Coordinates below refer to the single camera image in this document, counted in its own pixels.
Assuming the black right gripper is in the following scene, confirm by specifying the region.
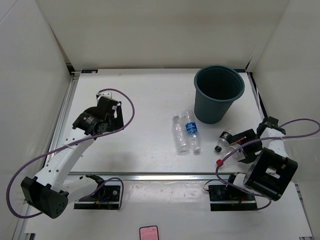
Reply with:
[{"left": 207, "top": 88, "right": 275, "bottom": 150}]
[{"left": 231, "top": 128, "right": 264, "bottom": 164}]

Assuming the clear bottle red label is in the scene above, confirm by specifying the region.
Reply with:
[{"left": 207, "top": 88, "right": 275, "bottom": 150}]
[{"left": 216, "top": 141, "right": 245, "bottom": 169}]

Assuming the small bottle black label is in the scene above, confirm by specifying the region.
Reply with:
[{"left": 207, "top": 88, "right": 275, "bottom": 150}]
[{"left": 214, "top": 128, "right": 235, "bottom": 153}]

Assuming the clear unlabelled plastic bottle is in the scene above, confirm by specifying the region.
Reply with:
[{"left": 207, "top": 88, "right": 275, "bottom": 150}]
[{"left": 172, "top": 114, "right": 189, "bottom": 155}]

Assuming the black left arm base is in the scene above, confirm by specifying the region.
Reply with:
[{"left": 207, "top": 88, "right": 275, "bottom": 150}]
[{"left": 73, "top": 174, "right": 124, "bottom": 210}]

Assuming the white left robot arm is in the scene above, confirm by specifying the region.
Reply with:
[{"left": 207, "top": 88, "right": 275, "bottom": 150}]
[{"left": 21, "top": 96, "right": 124, "bottom": 219}]

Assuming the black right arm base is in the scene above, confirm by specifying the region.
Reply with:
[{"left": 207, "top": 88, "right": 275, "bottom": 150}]
[{"left": 203, "top": 179, "right": 258, "bottom": 212}]

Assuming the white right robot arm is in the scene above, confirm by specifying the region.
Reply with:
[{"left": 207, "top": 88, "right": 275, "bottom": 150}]
[{"left": 220, "top": 116, "right": 298, "bottom": 201}]

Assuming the dark green plastic bin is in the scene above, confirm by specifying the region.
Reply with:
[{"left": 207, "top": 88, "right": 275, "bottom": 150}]
[{"left": 193, "top": 65, "right": 245, "bottom": 124}]

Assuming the clear bottle blue label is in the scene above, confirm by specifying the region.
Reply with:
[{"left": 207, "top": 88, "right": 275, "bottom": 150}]
[{"left": 181, "top": 110, "right": 201, "bottom": 155}]

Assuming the pink smartphone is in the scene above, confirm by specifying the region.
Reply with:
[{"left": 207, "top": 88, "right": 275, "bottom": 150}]
[{"left": 139, "top": 225, "right": 159, "bottom": 240}]

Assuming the aluminium table edge rail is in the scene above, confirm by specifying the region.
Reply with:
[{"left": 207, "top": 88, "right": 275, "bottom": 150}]
[{"left": 67, "top": 171, "right": 241, "bottom": 181}]

